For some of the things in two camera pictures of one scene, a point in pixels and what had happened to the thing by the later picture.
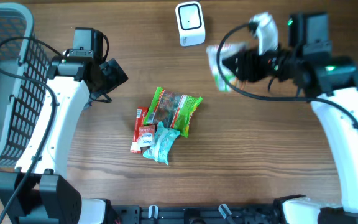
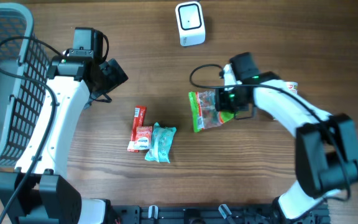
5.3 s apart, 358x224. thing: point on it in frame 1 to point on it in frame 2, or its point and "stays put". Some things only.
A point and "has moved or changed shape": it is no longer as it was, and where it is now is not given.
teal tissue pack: [160, 149] stays put
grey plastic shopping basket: [14, 70] stays put
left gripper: [116, 75] stays put
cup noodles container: [224, 79] to [292, 86]
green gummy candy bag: [173, 109] to [204, 112]
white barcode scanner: [191, 28] stays put
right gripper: [248, 63] to [220, 105]
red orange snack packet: [146, 135] has moved or changed shape
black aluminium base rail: [195, 214] stays put
